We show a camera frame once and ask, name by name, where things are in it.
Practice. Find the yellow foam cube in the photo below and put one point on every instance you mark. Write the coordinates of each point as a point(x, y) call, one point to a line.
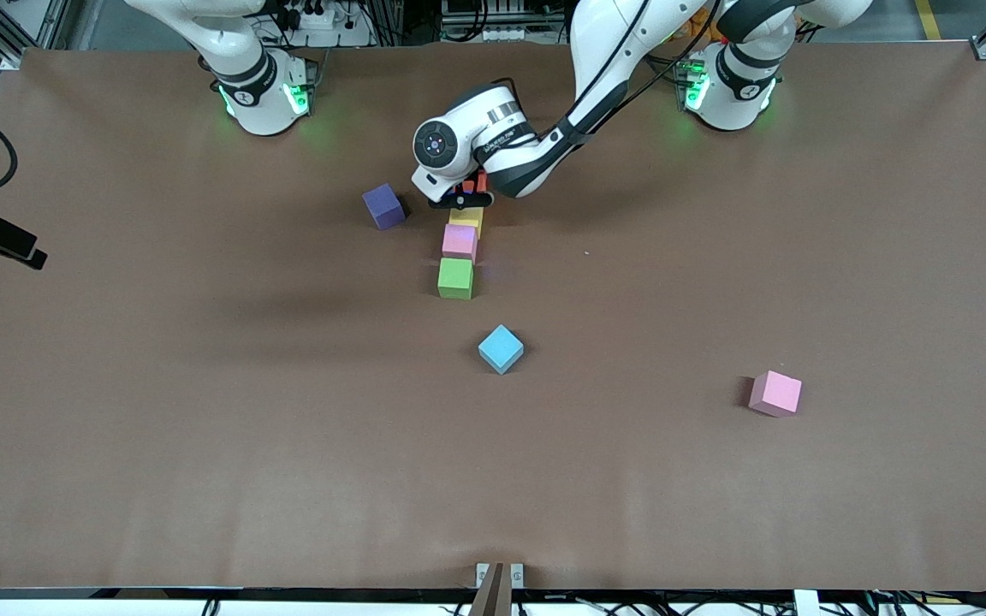
point(467, 221)

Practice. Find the pink foam cube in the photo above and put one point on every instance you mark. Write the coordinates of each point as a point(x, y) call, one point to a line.
point(775, 392)
point(459, 242)

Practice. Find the green foam cube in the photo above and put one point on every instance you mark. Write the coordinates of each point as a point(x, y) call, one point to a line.
point(455, 275)

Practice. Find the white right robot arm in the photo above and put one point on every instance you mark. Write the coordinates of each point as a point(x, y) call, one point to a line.
point(258, 111)

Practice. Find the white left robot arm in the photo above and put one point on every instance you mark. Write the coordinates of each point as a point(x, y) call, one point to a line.
point(604, 43)

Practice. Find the purple foam cube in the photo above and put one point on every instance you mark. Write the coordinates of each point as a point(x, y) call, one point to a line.
point(383, 205)

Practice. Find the long white power strip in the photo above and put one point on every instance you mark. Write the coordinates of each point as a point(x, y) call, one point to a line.
point(501, 34)

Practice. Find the blue foam cube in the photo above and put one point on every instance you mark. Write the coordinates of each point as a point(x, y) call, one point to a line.
point(501, 346)

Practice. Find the white power strip with plugs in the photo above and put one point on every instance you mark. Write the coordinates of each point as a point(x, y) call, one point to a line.
point(317, 19)

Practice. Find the brown table mat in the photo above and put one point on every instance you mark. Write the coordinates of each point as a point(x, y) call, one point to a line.
point(288, 470)

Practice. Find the brown wooden strip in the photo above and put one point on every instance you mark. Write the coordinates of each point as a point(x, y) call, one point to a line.
point(493, 595)

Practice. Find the silver metal bracket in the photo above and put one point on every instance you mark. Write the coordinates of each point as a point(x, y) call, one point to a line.
point(517, 575)

